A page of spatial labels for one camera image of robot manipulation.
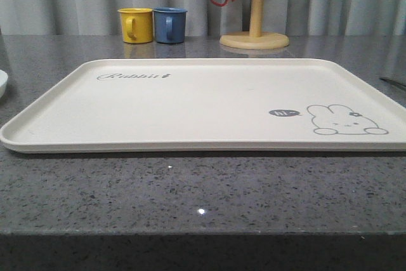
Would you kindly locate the white round plate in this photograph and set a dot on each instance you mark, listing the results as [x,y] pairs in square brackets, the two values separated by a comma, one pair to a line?
[3,82]

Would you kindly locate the blue mug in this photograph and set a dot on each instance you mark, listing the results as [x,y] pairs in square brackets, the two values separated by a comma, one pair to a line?
[169,25]

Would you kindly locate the wooden mug tree stand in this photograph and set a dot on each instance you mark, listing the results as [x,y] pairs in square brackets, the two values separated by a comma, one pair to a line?
[255,38]

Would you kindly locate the yellow mug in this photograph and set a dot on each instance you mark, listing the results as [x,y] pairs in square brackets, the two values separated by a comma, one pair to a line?
[136,25]

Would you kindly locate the cream rabbit print tray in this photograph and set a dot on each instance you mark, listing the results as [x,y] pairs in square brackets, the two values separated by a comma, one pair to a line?
[127,105]

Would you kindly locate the silver metal fork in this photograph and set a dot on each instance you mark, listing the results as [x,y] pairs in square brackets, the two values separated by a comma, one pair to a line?
[395,83]

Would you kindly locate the grey curtain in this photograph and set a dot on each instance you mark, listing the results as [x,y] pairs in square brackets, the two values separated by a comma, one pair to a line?
[292,17]

